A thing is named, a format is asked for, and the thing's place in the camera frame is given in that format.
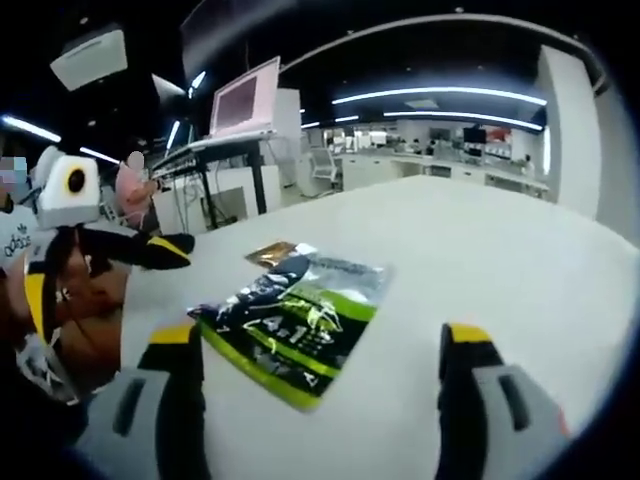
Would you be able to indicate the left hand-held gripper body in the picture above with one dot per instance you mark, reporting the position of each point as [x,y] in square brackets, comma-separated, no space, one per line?
[60,205]

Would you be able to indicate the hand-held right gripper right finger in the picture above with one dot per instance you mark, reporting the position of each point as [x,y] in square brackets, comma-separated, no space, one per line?
[465,415]

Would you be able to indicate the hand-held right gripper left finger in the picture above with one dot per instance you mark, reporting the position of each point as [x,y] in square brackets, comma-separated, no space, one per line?
[180,415]

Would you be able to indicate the gold skincare sachet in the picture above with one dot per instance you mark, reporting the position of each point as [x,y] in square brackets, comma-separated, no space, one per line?
[272,252]

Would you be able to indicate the green black skincare sachet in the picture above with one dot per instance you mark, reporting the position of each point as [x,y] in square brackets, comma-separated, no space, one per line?
[290,340]

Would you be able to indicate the silver skincare sachet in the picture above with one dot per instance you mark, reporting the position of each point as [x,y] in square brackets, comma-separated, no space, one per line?
[360,280]

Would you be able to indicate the ceiling light strip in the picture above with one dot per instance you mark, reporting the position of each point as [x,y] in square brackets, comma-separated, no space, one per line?
[100,155]
[30,128]
[465,118]
[440,94]

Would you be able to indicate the standing desk black legs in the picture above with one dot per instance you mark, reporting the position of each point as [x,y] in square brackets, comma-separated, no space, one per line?
[220,147]

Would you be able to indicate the white ceiling air conditioner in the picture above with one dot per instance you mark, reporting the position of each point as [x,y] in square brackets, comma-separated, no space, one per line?
[90,57]

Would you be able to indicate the white mesh office chair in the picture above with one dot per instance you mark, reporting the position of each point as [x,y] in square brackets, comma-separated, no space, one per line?
[325,170]

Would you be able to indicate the white counter cabinets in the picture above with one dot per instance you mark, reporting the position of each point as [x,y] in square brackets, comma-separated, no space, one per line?
[450,170]

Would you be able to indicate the small black monitor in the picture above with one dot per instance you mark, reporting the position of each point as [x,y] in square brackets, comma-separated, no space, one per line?
[473,135]

